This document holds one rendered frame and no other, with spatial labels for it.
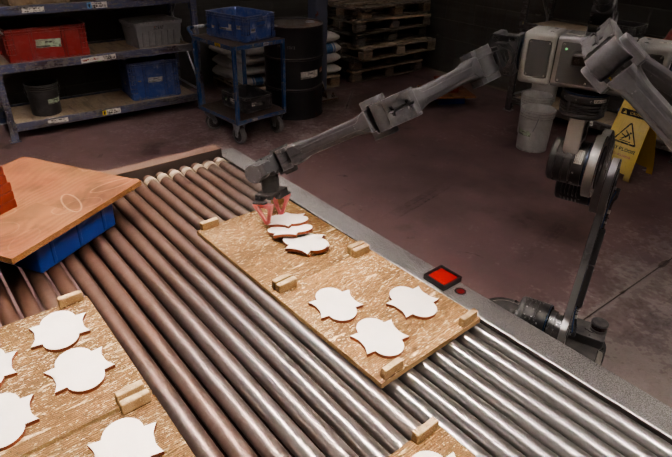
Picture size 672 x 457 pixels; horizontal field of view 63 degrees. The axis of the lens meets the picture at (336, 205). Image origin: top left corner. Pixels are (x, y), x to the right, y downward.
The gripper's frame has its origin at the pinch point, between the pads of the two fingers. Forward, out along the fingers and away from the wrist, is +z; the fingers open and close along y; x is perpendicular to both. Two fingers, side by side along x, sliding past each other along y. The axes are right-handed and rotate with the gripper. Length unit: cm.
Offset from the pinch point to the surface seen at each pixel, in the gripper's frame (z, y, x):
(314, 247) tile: 3.7, -11.2, -19.6
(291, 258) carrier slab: 5.6, -16.3, -14.5
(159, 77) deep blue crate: -18, 295, 299
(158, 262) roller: 4.0, -32.3, 20.5
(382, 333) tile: 12, -36, -49
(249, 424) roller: 16, -70, -33
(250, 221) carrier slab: 0.8, -3.2, 7.1
